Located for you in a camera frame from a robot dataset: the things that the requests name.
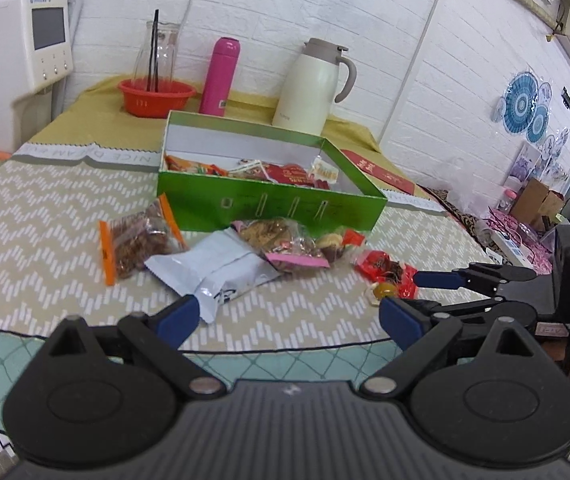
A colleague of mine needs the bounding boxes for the orange yellow snack packet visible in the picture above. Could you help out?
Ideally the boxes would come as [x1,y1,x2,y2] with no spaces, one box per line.
[165,155,229,177]

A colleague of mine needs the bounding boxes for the cream thermal carafe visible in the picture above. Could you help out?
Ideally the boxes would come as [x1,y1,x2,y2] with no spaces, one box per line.
[272,38,357,136]

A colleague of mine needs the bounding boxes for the white cake packet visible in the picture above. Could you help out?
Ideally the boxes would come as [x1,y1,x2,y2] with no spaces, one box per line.
[227,159,271,182]

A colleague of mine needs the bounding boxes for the green cardboard box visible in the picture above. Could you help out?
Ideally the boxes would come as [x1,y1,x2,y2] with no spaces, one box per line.
[157,110,387,233]

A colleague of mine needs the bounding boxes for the brown dried meat packet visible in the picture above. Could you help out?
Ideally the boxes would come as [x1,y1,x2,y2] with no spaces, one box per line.
[308,155,339,185]

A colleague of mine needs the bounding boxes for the white foil snack bag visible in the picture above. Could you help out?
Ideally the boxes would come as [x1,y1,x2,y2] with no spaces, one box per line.
[145,228,281,324]

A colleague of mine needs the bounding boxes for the red envelope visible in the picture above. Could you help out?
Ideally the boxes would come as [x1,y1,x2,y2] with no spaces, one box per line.
[343,150,415,195]

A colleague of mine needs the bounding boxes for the pink thermos bottle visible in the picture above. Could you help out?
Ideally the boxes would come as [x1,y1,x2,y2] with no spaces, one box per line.
[199,37,241,116]

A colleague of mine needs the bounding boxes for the red plastic basket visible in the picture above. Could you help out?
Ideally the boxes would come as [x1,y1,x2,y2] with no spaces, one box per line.
[117,79,197,119]

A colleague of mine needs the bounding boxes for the red nut snack bag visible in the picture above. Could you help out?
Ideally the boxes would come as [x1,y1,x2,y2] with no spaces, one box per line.
[264,164,329,190]

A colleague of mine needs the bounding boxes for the white power strip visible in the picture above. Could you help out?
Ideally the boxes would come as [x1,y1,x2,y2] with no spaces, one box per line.
[491,231,532,268]

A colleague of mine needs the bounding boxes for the orange-edged brown snack bag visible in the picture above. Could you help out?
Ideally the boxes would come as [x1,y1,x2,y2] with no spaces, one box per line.
[98,194,189,286]

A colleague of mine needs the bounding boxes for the pink-edged mixed nut bag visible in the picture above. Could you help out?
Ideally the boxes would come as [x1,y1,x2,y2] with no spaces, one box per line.
[231,218,331,273]

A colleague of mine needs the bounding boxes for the clear glass pitcher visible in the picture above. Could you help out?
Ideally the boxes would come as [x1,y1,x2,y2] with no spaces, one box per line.
[132,21,180,92]

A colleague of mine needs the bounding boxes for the black straws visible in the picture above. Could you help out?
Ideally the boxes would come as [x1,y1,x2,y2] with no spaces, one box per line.
[146,9,159,92]

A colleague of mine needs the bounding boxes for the brown cardboard box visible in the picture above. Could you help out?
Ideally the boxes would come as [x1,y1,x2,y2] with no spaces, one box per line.
[510,178,565,229]

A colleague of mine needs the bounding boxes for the blue decorative wall plates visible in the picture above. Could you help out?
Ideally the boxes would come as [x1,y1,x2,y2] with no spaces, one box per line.
[490,70,553,145]

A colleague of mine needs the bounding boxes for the white water dispenser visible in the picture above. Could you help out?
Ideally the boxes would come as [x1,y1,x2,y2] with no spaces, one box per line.
[0,0,82,153]

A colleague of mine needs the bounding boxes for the red candy egg packet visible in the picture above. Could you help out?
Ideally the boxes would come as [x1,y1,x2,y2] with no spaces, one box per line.
[353,250,417,306]

